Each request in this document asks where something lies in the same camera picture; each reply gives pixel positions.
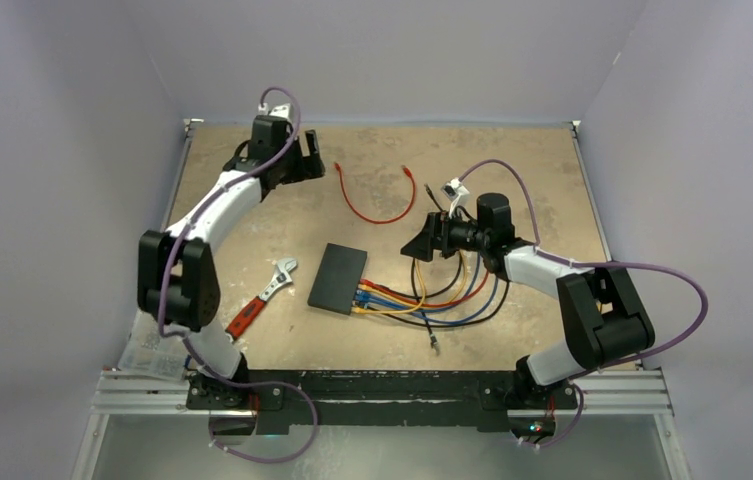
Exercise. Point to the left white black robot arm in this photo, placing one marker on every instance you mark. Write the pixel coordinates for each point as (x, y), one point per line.
(177, 281)

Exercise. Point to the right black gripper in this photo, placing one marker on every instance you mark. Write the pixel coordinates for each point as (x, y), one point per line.
(435, 235)

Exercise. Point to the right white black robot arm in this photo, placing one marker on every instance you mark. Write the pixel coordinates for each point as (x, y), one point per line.
(602, 314)

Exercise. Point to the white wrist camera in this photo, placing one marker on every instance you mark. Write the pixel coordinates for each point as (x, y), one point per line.
(456, 193)
(284, 111)

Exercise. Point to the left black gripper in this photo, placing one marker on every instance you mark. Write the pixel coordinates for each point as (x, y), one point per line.
(308, 167)

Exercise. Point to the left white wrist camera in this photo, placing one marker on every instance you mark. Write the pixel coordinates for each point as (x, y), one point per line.
(284, 111)

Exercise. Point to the printed paper sheet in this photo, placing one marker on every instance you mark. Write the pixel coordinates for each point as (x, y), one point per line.
(148, 354)

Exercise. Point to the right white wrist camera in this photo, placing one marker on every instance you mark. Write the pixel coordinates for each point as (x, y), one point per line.
(456, 193)

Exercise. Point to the black network switch box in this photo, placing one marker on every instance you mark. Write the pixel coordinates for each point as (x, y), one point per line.
(337, 279)

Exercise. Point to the red handled adjustable wrench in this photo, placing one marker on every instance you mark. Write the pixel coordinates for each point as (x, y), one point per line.
(245, 317)

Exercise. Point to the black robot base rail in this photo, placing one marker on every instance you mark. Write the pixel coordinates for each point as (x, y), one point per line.
(488, 401)

